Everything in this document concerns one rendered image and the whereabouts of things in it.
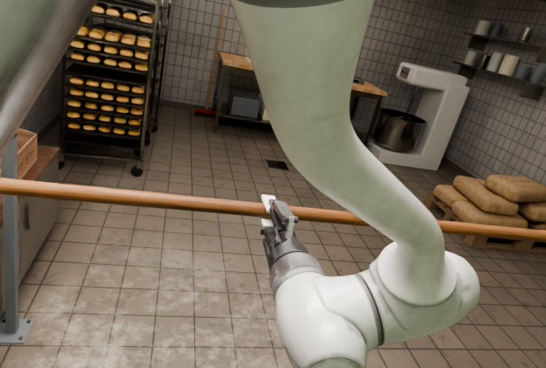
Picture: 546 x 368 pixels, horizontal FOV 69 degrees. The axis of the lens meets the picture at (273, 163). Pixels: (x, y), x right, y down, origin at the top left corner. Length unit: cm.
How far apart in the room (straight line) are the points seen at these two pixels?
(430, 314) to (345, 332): 12
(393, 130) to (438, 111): 64
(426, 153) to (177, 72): 360
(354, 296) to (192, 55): 531
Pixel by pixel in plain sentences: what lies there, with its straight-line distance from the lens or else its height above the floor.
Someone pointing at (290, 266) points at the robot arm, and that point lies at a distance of 64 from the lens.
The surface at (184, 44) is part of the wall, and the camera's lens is 572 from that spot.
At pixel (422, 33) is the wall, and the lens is 663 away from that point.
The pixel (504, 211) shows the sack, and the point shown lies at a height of 36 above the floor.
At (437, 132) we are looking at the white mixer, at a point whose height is 56.
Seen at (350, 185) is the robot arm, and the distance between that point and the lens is 36.
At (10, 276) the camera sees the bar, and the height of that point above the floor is 32.
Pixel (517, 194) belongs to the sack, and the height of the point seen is 54.
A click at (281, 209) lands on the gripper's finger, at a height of 125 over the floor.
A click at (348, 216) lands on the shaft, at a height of 120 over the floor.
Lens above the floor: 159
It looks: 21 degrees down
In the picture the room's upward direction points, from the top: 13 degrees clockwise
